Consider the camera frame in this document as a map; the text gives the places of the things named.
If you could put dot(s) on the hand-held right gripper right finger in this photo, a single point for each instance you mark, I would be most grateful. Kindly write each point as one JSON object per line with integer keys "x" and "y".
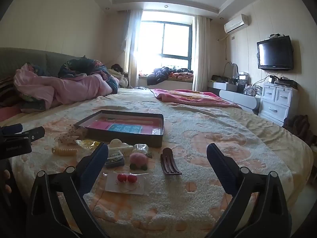
{"x": 219, "y": 164}

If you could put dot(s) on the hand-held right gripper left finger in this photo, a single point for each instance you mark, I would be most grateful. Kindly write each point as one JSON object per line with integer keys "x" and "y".
{"x": 95, "y": 164}

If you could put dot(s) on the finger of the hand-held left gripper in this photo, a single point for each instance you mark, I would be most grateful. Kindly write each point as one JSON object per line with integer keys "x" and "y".
{"x": 34, "y": 133}
{"x": 13, "y": 128}

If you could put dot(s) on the white bead hair clip packet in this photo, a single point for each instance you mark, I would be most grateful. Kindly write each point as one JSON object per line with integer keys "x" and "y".
{"x": 117, "y": 143}

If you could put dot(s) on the pink pompom hair clip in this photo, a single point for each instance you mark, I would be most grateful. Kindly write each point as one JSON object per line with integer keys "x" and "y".
{"x": 138, "y": 160}

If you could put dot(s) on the black shallow cardboard box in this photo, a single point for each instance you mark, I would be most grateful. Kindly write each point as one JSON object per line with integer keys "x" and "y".
{"x": 153, "y": 138}

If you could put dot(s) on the person's left hand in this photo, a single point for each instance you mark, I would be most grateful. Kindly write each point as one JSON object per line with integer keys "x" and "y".
{"x": 6, "y": 181}

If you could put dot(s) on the cream pink patterned bedspread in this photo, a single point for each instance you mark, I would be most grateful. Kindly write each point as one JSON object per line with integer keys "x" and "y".
{"x": 210, "y": 148}

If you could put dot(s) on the small clear accessory box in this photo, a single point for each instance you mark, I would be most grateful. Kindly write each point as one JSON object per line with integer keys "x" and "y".
{"x": 115, "y": 158}

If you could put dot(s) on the red ball earrings card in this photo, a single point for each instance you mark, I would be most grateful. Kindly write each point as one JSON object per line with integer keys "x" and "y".
{"x": 126, "y": 182}

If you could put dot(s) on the spotted bow hair clip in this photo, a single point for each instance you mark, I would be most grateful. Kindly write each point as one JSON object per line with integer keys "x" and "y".
{"x": 71, "y": 135}

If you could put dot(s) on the blue printed card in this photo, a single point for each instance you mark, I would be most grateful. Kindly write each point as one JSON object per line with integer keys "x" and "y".
{"x": 125, "y": 128}

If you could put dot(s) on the brown hair clip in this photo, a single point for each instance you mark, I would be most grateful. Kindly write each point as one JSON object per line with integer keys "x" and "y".
{"x": 169, "y": 162}

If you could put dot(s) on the pink quilt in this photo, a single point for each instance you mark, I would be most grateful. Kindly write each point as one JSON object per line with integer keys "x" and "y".
{"x": 74, "y": 89}

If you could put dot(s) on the white grey desk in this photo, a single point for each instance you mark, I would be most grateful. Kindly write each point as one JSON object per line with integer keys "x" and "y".
{"x": 235, "y": 98}

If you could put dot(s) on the pink orange blanket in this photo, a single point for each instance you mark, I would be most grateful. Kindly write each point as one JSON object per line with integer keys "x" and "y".
{"x": 193, "y": 98}

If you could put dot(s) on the grey headboard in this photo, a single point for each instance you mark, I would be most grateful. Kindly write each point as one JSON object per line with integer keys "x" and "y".
{"x": 29, "y": 57}

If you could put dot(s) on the dark floral quilt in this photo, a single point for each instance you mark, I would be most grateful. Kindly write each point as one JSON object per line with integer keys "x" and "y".
{"x": 81, "y": 65}

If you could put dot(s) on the dark brown bag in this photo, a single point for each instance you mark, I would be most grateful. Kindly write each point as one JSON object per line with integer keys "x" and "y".
{"x": 297, "y": 129}

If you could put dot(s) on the white drawer cabinet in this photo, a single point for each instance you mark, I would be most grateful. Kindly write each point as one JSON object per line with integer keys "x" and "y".
{"x": 277, "y": 101}

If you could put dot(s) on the beige pillow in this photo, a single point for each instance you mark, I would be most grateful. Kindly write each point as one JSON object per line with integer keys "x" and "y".
{"x": 116, "y": 78}

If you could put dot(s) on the clear storage organiser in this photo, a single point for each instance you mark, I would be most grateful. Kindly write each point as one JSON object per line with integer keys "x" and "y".
{"x": 242, "y": 78}

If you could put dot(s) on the round table mirror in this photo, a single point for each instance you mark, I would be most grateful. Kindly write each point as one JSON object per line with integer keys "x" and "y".
{"x": 231, "y": 69}

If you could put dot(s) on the black set-top box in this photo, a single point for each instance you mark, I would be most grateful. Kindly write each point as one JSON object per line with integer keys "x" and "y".
{"x": 284, "y": 81}

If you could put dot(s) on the pile of clothes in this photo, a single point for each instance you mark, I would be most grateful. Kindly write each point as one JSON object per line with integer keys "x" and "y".
{"x": 163, "y": 74}

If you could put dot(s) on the white sheer curtain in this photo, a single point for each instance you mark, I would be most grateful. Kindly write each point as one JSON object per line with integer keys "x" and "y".
{"x": 131, "y": 49}
{"x": 201, "y": 54}

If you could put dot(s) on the window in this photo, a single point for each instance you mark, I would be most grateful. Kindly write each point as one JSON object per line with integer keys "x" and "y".
{"x": 173, "y": 42}

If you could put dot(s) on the white air conditioner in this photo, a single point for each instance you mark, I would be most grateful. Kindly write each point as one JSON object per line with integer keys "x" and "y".
{"x": 236, "y": 23}

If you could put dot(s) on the black wall television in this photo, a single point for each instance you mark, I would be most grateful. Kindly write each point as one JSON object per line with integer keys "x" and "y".
{"x": 275, "y": 53}

